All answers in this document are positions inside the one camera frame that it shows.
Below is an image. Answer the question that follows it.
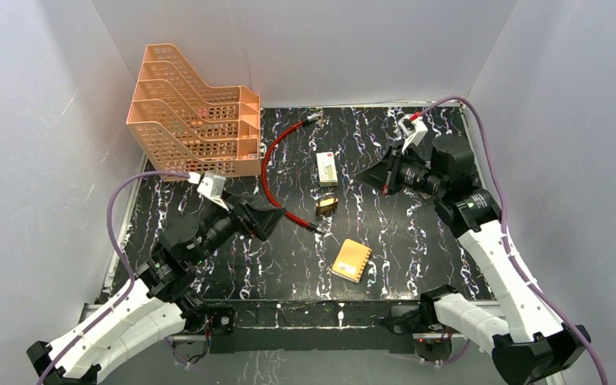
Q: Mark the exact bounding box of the orange spiral notebook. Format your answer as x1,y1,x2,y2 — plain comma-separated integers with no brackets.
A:
331,239,371,283

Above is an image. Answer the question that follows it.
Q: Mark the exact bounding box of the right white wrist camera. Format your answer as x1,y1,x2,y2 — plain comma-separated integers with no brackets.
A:
397,112,428,153

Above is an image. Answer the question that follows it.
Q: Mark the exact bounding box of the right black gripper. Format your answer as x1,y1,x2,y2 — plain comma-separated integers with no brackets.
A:
354,143,446,198

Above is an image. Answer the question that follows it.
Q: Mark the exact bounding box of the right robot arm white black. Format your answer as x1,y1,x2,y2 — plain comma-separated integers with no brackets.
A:
355,136,590,384

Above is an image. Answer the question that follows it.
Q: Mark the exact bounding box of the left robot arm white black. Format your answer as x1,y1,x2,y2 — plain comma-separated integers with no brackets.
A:
26,194,286,384

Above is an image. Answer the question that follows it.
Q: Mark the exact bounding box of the white green small box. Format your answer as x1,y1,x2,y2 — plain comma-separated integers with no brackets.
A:
316,152,338,187

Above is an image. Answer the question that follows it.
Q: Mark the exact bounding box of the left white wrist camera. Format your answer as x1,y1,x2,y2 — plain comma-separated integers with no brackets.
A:
188,172,230,212

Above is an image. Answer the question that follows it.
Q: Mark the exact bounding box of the brass padlock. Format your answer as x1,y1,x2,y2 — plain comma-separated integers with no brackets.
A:
315,193,338,216

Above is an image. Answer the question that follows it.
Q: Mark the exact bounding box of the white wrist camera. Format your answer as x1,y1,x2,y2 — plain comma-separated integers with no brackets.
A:
188,172,230,212
397,112,428,153

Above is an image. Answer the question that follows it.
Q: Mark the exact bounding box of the orange plastic file rack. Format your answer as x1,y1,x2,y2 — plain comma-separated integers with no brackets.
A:
126,43,261,180

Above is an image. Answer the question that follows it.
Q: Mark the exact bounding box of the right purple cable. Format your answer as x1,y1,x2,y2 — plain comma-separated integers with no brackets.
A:
419,95,610,385

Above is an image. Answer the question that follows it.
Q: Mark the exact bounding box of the red cable lock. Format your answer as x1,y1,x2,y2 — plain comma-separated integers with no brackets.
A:
261,110,325,235

